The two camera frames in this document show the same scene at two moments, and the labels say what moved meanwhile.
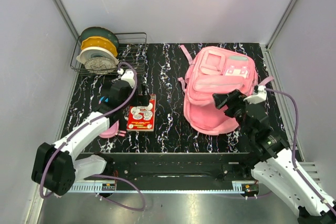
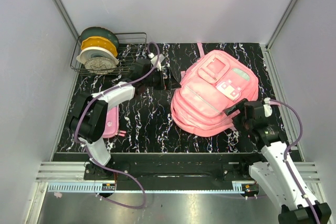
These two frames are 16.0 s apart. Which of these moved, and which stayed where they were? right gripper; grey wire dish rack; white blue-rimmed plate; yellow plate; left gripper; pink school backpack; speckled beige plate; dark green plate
Moved: pink school backpack; right gripper; left gripper
Stayed: grey wire dish rack; white blue-rimmed plate; speckled beige plate; yellow plate; dark green plate
